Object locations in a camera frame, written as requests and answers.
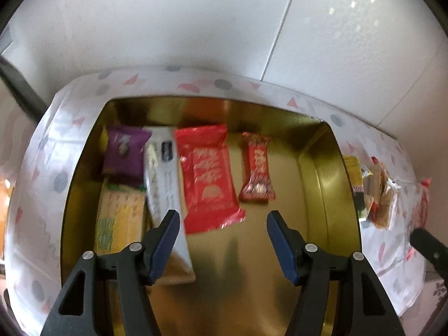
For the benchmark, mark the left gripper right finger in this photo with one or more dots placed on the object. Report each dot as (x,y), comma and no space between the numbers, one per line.
(362,305)

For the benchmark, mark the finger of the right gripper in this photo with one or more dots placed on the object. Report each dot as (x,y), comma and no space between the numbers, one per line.
(432,249)

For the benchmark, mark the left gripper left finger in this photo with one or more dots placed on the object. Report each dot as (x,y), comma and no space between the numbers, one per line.
(82,306)

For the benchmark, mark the small red white candy packet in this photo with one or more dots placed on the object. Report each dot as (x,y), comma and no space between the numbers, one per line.
(420,212)

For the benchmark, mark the clear brown pastry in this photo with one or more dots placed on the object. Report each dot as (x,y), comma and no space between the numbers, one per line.
(381,196)

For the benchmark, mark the green Weidan cracker packet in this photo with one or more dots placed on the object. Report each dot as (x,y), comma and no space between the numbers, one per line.
(120,219)

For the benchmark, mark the yellow green snack bag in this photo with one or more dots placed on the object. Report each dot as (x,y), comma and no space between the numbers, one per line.
(358,177)

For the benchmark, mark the red chocolate bar packet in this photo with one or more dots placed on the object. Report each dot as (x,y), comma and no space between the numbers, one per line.
(257,185)

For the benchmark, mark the white milk powder stick pack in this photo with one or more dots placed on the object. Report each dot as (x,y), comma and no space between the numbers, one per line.
(163,193)

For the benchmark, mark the large red snack packet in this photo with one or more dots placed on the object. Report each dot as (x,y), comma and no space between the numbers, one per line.
(208,178)

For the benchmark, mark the patterned white tablecloth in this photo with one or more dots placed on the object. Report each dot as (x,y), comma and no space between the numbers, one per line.
(33,240)

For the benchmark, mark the gold metal tin box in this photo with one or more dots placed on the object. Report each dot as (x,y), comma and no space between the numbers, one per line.
(239,287)

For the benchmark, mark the purple snack packet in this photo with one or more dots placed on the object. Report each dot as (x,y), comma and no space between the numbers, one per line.
(124,153)

